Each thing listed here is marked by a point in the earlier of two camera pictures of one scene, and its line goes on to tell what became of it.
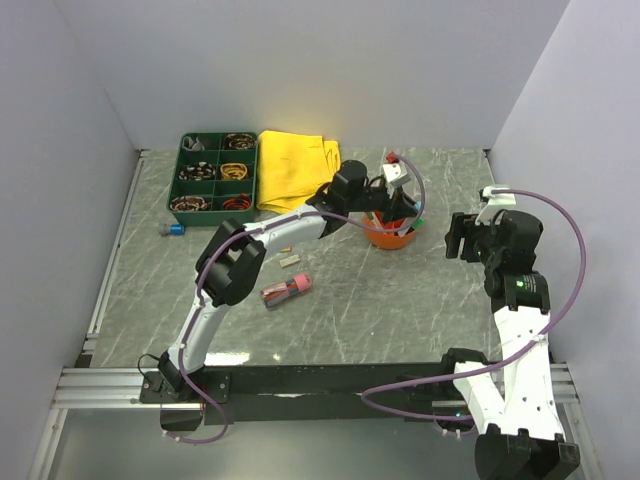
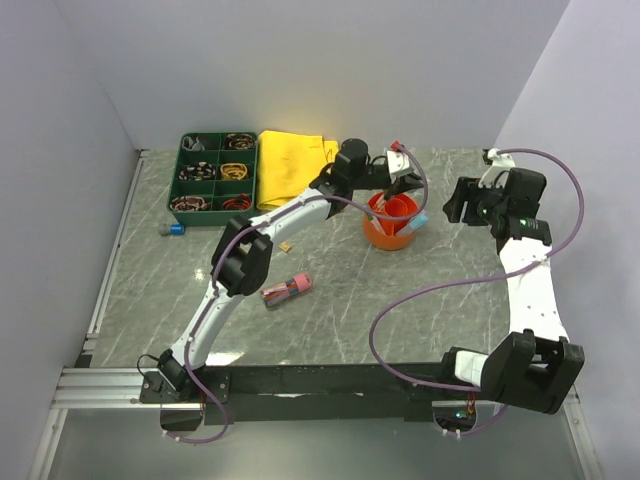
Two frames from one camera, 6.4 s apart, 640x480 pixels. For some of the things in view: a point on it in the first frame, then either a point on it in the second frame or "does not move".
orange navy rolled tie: x=241 y=202 does not move
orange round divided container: x=387 y=240 does not move
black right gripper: x=463 y=225 to x=467 y=190
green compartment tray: x=214 y=178 does not move
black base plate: x=313 y=394 does not move
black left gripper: x=397 y=206 to x=405 y=182
